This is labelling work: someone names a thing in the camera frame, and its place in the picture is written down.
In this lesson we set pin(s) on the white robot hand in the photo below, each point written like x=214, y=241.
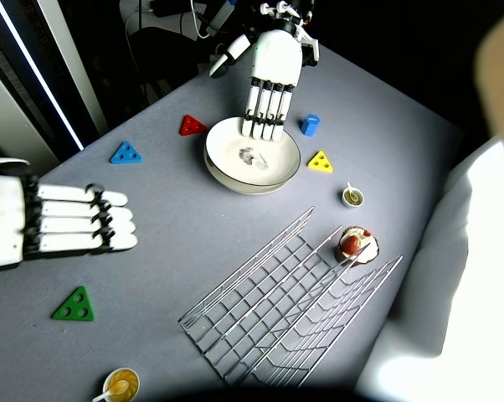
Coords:
x=277, y=58
x=1, y=222

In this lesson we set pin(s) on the white plate single leaf print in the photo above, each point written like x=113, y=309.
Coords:
x=273, y=167

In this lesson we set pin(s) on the blue hexagonal block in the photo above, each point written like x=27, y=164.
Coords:
x=310, y=125

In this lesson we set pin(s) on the white panel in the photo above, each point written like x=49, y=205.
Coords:
x=9, y=125

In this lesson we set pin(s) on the red triangle block three holes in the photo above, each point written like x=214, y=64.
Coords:
x=192, y=127

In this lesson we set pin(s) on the yellow triangle block three holes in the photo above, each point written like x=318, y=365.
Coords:
x=320, y=164

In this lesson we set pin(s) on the green triangle block three holes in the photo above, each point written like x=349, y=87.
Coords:
x=74, y=310

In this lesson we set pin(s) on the blue triangle block three holes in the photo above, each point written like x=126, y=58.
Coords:
x=126, y=155

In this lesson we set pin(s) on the white light strip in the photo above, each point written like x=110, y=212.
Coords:
x=38, y=79

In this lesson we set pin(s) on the small white spoon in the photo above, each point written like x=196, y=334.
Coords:
x=109, y=393
x=351, y=190

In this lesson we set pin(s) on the small white blue toy bowl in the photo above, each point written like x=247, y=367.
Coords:
x=353, y=202

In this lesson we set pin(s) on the grey table cloth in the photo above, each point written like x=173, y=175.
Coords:
x=172, y=251

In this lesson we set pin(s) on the toy cupcake with strawberries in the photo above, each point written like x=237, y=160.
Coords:
x=356, y=247

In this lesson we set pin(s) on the small cup with yellow filling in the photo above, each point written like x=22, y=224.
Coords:
x=124, y=385

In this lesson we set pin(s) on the blurry tan object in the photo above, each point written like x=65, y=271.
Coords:
x=501, y=75

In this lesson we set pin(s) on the white backdrop sheet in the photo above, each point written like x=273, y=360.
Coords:
x=465, y=272

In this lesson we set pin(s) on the white post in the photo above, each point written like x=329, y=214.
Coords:
x=74, y=67

